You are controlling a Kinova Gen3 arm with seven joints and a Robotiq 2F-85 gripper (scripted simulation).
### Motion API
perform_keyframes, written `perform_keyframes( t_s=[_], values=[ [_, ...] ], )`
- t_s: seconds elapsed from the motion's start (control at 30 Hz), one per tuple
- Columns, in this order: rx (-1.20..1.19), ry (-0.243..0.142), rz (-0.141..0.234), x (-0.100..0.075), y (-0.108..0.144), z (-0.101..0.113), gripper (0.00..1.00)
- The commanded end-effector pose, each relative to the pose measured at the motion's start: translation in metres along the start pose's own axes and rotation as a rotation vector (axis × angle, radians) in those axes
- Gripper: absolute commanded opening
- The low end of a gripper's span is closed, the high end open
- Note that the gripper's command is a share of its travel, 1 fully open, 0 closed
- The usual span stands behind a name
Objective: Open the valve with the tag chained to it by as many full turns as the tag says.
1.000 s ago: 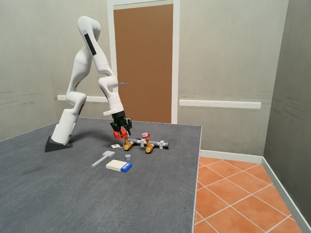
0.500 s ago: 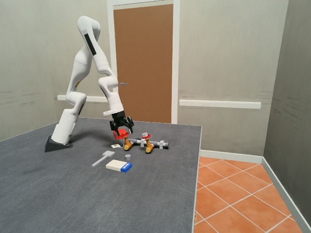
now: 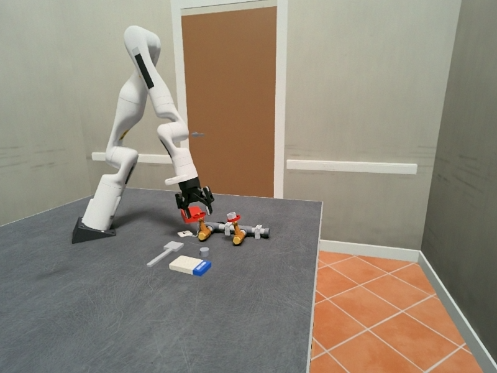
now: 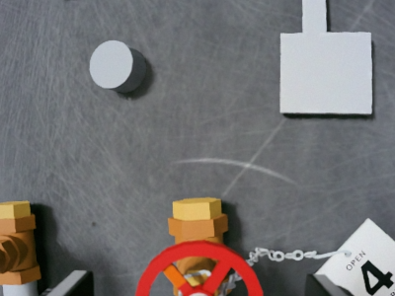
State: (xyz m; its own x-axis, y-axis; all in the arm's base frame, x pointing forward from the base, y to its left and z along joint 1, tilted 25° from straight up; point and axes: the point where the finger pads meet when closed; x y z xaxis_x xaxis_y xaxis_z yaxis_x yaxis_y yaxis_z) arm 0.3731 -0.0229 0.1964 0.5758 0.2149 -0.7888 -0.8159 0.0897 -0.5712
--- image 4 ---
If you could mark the white tag on silver chain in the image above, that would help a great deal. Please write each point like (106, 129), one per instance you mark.
(368, 271)

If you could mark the white short cylinder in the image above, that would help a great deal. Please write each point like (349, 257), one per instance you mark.
(117, 66)

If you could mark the grey pipe tee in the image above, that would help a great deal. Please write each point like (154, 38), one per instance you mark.
(197, 225)

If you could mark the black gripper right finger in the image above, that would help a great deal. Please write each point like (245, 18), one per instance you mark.
(322, 285)

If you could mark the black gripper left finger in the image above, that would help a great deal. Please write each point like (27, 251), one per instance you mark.
(78, 283)

